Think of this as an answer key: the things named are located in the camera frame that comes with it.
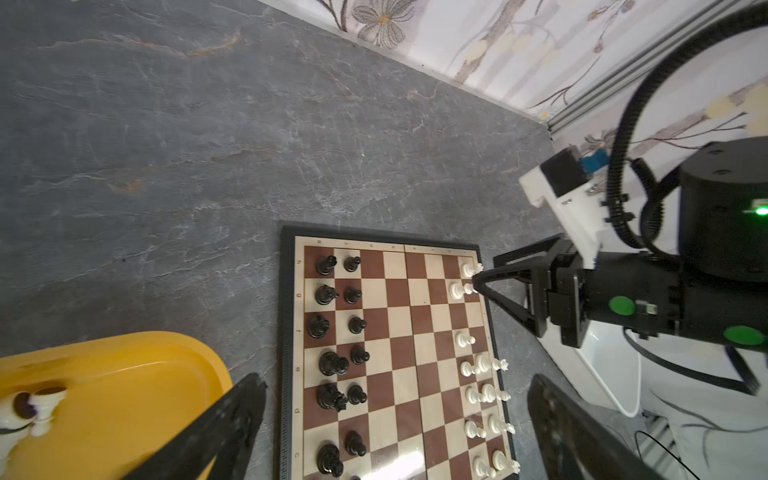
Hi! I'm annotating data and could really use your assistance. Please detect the black knight on board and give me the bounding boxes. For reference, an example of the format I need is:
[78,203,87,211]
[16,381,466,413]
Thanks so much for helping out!
[315,284,339,306]

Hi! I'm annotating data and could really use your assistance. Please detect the white bishop piece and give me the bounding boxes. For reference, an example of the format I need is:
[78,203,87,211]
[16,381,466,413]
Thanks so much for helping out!
[481,383,511,403]

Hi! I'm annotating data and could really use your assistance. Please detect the black bishop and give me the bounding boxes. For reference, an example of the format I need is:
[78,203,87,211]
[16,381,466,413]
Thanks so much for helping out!
[316,443,344,478]
[307,315,331,339]

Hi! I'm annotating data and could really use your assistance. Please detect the black right corrugated cable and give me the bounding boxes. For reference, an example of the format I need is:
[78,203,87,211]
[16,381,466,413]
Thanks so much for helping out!
[604,2,768,250]

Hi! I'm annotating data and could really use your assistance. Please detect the black rook on board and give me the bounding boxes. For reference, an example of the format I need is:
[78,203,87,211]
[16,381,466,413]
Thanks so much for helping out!
[316,255,338,276]

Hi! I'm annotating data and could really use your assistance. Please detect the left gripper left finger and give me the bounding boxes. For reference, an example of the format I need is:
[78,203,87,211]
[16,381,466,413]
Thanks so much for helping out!
[125,373,267,479]

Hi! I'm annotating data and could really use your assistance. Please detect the black bishop on board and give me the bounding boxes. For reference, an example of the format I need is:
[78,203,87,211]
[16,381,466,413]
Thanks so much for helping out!
[307,315,331,339]

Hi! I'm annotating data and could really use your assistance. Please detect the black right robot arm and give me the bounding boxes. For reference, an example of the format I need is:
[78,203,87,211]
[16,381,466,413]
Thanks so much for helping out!
[472,137,767,352]

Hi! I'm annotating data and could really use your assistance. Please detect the white plastic tray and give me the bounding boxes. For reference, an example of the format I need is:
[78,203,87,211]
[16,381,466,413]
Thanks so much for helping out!
[539,322,642,418]

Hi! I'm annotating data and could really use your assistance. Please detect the white knight piece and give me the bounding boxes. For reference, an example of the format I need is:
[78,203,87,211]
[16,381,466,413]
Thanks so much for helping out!
[486,414,516,434]

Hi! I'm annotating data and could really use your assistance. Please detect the white rook piece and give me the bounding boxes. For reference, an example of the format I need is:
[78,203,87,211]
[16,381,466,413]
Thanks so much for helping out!
[491,450,521,474]

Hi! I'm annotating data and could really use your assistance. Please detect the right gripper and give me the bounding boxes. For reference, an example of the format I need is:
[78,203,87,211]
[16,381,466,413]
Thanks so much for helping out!
[472,233,589,348]

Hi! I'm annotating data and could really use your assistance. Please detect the white rook corner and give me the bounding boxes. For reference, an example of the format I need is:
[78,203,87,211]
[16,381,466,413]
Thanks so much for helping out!
[460,262,484,279]

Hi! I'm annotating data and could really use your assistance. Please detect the yellow plastic tray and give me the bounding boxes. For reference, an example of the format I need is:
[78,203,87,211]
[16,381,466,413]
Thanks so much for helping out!
[1,331,233,479]

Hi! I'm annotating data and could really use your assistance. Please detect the black pawn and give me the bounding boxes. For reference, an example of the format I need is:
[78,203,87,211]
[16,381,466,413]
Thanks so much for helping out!
[348,316,367,335]
[347,384,368,405]
[344,431,368,457]
[344,287,362,305]
[343,256,361,272]
[350,345,370,365]

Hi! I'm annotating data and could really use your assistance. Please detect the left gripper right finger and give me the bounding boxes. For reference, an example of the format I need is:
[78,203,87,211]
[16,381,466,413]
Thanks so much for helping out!
[527,374,660,480]

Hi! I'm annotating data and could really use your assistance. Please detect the white chess piece in tray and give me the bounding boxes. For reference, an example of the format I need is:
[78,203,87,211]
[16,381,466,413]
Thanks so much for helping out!
[29,386,67,437]

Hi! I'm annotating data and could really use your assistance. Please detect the brown folding chess board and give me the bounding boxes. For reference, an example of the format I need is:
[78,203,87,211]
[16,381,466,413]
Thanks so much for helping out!
[276,226,517,479]

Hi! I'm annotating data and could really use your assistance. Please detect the white chess piece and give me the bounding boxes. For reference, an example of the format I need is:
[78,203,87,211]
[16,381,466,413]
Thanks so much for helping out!
[448,282,477,300]
[29,386,67,437]

